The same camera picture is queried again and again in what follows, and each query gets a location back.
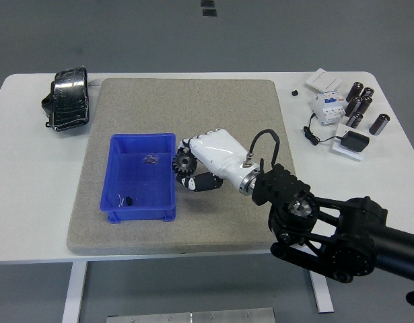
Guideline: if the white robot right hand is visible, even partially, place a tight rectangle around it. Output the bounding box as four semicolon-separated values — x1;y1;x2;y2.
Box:
175;127;260;195

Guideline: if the black bevel gear nut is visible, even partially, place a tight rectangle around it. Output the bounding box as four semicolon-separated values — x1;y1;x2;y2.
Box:
172;149;198;178

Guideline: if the blue plastic box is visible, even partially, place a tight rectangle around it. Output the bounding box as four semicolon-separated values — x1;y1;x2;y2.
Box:
99;133;177;223

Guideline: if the grey-brown mat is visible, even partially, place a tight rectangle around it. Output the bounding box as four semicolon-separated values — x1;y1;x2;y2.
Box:
65;78;299;256

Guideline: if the white circuit breaker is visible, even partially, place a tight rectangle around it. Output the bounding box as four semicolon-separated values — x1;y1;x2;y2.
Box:
310;90;348;127

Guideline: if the white square plate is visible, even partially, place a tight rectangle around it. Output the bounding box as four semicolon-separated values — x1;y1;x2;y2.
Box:
331;122;366;162

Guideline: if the black power adapter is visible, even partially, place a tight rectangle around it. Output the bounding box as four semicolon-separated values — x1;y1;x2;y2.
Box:
339;131;370;154

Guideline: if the black device wrapped in film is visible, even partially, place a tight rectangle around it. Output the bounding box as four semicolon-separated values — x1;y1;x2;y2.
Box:
40;66;92;134

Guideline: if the white table leg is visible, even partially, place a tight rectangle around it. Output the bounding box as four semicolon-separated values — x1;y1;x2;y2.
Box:
61;261;89;323
306;268;335;314

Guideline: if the black adapter cord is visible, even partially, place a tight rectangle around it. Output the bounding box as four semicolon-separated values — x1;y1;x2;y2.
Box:
303;113;344;147

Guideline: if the white wall switch panel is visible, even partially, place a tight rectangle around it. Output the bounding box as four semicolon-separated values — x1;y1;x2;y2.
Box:
306;68;343;94

